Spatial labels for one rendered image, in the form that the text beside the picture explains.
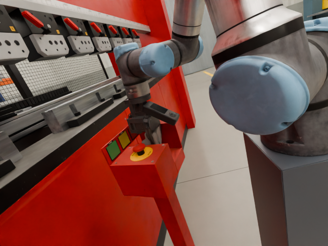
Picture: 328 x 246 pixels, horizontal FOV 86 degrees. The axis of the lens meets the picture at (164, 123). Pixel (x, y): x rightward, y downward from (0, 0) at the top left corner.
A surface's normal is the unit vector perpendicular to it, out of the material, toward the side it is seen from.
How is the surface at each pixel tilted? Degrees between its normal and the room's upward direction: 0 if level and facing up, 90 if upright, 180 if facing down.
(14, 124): 90
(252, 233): 0
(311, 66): 81
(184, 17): 101
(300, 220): 90
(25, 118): 90
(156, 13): 90
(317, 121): 72
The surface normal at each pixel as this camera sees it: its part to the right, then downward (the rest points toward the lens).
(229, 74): -0.67, 0.55
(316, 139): -0.30, 0.12
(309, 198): -0.02, 0.37
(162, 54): 0.64, 0.16
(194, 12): 0.29, 0.68
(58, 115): 0.93, -0.19
